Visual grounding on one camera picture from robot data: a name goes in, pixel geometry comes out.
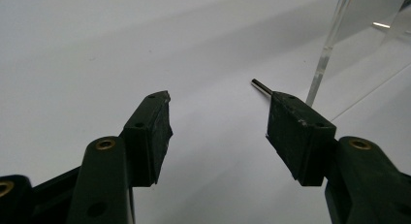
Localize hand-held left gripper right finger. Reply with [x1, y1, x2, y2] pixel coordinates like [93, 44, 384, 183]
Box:
[266, 90, 411, 224]

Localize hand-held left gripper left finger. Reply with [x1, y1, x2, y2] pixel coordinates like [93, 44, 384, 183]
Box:
[66, 89, 174, 224]

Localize clear acrylic frame panel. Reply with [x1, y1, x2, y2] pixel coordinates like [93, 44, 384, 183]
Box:
[304, 0, 411, 108]
[331, 62, 411, 176]

